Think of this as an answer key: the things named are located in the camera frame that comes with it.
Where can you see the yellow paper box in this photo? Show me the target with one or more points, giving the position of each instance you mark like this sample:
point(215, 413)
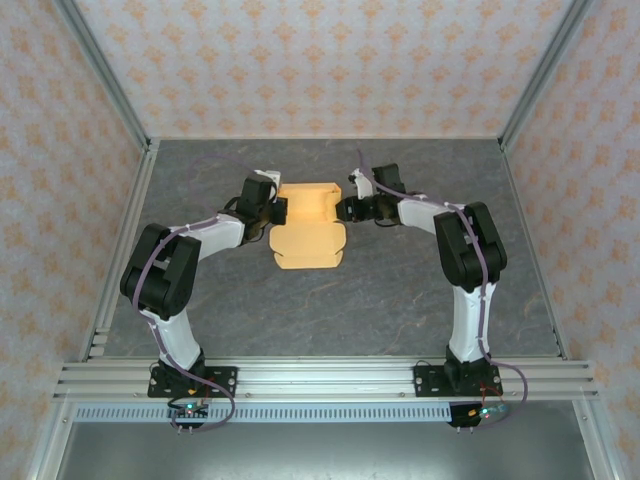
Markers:
point(305, 240)

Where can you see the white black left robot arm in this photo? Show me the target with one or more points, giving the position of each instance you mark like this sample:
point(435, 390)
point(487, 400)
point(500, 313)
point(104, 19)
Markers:
point(172, 335)

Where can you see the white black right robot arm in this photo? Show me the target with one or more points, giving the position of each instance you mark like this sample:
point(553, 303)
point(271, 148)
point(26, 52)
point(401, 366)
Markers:
point(467, 320)

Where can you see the aluminium mounting beam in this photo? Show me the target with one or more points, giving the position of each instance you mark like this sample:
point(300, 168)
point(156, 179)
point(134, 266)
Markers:
point(325, 380)

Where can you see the grey metal panel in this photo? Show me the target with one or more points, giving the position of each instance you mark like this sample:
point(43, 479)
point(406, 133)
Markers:
point(320, 452)

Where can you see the aluminium side rail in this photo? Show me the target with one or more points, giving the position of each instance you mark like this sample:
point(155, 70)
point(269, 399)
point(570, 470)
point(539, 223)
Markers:
point(122, 250)
point(535, 250)

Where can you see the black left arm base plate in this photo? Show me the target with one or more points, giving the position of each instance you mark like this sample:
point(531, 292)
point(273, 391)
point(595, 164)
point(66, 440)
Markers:
point(225, 382)

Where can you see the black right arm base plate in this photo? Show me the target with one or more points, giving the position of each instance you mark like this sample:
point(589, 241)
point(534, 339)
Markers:
point(425, 382)

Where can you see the aluminium frame post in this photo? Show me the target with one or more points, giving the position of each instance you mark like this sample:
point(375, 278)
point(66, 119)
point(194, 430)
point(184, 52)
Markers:
point(545, 75)
point(105, 75)

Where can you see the aluminium frame leg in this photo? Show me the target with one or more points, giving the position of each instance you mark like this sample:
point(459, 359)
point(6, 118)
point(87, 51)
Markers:
point(50, 445)
point(595, 445)

